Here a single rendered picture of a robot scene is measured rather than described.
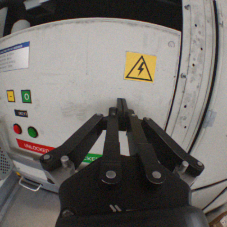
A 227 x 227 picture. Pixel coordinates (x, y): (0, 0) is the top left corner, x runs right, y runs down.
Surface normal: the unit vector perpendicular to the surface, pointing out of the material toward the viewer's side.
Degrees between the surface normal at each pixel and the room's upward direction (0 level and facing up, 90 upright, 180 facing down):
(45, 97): 90
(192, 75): 90
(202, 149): 90
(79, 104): 90
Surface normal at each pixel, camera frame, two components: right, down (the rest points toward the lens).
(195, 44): -0.04, 0.39
